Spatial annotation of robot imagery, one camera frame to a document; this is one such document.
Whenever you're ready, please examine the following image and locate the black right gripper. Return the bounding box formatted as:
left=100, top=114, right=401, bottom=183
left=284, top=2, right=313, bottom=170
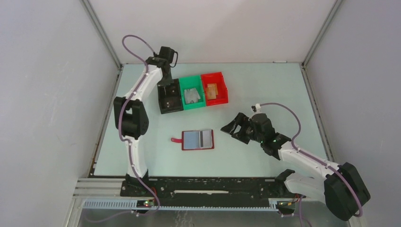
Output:
left=221, top=113, right=264, bottom=145

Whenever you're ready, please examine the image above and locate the red leather card holder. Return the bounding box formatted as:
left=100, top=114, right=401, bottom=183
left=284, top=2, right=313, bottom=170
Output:
left=170, top=129, right=214, bottom=151

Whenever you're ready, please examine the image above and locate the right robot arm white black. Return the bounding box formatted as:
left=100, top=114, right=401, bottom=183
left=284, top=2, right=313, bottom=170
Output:
left=220, top=113, right=371, bottom=221

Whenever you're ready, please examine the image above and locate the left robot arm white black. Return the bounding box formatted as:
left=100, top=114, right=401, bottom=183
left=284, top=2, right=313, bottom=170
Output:
left=113, top=46, right=178, bottom=197

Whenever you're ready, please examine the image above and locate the grey card in green bin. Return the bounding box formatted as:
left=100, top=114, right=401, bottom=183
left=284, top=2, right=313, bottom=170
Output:
left=184, top=88, right=201, bottom=104

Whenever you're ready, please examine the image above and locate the silver grey credit card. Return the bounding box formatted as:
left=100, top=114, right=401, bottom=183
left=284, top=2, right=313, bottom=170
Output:
left=199, top=130, right=213, bottom=149

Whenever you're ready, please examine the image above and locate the orange card in red bin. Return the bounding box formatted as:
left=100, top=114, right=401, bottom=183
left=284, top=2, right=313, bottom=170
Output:
left=206, top=83, right=218, bottom=100

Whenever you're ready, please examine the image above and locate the black plastic bin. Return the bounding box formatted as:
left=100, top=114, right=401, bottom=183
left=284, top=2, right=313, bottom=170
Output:
left=157, top=79, right=183, bottom=114

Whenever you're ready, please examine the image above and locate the green plastic bin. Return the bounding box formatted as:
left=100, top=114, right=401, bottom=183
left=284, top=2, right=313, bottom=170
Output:
left=179, top=75, right=206, bottom=110

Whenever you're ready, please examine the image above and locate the red plastic bin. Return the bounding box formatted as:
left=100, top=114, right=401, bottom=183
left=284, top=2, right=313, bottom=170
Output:
left=201, top=72, right=228, bottom=106

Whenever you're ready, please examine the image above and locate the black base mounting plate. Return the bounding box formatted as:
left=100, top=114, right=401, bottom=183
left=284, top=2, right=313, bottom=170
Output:
left=120, top=176, right=296, bottom=209

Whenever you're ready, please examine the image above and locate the aluminium frame rail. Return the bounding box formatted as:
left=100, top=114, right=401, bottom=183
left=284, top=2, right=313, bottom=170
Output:
left=73, top=178, right=124, bottom=198

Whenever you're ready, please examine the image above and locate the grey slotted cable duct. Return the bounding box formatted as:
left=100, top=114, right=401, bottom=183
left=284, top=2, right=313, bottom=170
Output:
left=82, top=200, right=279, bottom=211

